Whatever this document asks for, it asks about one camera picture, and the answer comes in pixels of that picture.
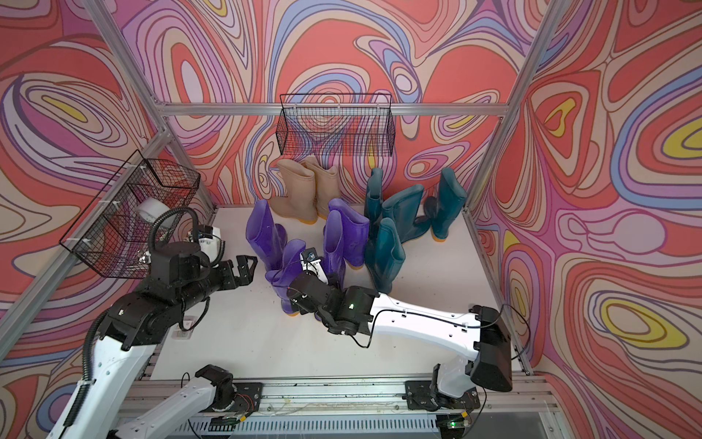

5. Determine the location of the black wire basket back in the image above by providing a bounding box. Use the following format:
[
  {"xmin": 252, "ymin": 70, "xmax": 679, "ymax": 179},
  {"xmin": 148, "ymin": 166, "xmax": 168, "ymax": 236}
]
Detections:
[{"xmin": 275, "ymin": 91, "xmax": 396, "ymax": 158}]

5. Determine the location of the teal rain boot back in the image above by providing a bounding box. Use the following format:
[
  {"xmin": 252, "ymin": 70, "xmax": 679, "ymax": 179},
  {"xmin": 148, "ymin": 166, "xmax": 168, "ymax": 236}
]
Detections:
[{"xmin": 364, "ymin": 168, "xmax": 383, "ymax": 240}]

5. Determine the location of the purple rain boot back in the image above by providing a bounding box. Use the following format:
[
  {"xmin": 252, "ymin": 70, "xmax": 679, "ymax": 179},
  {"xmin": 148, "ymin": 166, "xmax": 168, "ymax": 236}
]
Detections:
[{"xmin": 328, "ymin": 199, "xmax": 370, "ymax": 269}]

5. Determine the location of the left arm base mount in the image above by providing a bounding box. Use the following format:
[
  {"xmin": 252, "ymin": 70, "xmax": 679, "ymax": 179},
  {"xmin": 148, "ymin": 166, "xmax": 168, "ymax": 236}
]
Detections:
[{"xmin": 210, "ymin": 382, "xmax": 263, "ymax": 414}]

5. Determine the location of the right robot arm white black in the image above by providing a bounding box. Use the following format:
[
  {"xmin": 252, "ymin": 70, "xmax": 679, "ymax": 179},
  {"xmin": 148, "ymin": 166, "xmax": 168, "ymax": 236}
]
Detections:
[{"xmin": 287, "ymin": 271, "xmax": 513, "ymax": 412}]

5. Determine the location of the purple rain boot front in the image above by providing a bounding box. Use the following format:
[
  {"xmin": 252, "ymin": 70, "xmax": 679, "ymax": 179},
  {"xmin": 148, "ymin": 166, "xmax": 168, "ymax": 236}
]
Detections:
[{"xmin": 322, "ymin": 210, "xmax": 346, "ymax": 299}]

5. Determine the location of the white tape roll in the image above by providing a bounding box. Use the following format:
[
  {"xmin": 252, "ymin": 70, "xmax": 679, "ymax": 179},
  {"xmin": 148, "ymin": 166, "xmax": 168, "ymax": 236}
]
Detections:
[{"xmin": 136, "ymin": 198, "xmax": 170, "ymax": 226}]

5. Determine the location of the beige rain boot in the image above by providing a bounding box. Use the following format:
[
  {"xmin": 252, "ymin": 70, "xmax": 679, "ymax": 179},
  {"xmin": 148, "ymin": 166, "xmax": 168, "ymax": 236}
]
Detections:
[
  {"xmin": 302, "ymin": 157, "xmax": 341, "ymax": 219},
  {"xmin": 269, "ymin": 159, "xmax": 318, "ymax": 224}
]

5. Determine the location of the black wire basket left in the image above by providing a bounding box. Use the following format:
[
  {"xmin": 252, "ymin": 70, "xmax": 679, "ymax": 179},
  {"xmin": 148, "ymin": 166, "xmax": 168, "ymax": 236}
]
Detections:
[{"xmin": 60, "ymin": 151, "xmax": 200, "ymax": 279}]

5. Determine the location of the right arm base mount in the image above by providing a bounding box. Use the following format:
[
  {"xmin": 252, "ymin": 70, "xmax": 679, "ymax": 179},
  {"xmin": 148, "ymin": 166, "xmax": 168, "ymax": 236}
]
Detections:
[{"xmin": 403, "ymin": 380, "xmax": 481, "ymax": 413}]

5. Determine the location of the teal rain boot far right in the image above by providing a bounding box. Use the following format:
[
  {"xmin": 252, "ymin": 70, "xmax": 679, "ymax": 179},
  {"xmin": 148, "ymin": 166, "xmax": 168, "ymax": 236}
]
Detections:
[{"xmin": 424, "ymin": 168, "xmax": 468, "ymax": 241}]

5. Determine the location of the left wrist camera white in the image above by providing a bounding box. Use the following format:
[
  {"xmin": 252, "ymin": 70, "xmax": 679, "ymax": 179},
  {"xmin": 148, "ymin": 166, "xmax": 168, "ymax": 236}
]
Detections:
[{"xmin": 188, "ymin": 225, "xmax": 226, "ymax": 267}]

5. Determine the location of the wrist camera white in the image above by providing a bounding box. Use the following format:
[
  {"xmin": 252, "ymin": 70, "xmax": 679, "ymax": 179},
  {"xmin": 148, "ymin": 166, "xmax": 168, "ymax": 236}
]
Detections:
[
  {"xmin": 188, "ymin": 225, "xmax": 226, "ymax": 267},
  {"xmin": 300, "ymin": 248, "xmax": 329, "ymax": 285}
]

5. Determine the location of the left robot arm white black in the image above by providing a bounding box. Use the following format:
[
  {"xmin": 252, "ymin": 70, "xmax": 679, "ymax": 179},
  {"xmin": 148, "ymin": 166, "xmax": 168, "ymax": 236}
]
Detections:
[{"xmin": 49, "ymin": 207, "xmax": 258, "ymax": 438}]

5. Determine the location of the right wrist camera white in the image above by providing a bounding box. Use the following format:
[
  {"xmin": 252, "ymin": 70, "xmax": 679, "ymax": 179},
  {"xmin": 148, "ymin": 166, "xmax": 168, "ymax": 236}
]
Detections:
[{"xmin": 300, "ymin": 248, "xmax": 329, "ymax": 285}]

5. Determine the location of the teal rain boot centre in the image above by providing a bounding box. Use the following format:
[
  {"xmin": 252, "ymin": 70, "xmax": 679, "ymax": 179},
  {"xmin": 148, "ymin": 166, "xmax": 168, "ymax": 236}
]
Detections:
[{"xmin": 381, "ymin": 184, "xmax": 431, "ymax": 243}]

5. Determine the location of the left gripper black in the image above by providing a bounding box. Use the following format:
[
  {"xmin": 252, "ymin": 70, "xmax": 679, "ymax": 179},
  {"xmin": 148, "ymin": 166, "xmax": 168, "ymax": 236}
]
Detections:
[{"xmin": 175, "ymin": 251, "xmax": 259, "ymax": 314}]

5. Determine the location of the black wire basket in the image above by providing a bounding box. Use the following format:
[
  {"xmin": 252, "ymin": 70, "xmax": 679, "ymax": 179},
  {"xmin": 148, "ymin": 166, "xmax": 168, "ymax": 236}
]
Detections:
[
  {"xmin": 275, "ymin": 91, "xmax": 396, "ymax": 158},
  {"xmin": 60, "ymin": 151, "xmax": 200, "ymax": 279}
]

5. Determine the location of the purple rain boot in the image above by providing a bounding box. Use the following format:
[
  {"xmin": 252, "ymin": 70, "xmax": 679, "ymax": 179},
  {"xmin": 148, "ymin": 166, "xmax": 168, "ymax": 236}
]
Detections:
[
  {"xmin": 265, "ymin": 239, "xmax": 306, "ymax": 316},
  {"xmin": 322, "ymin": 210, "xmax": 346, "ymax": 299},
  {"xmin": 328, "ymin": 199, "xmax": 370, "ymax": 269},
  {"xmin": 246, "ymin": 199, "xmax": 288, "ymax": 271}
]

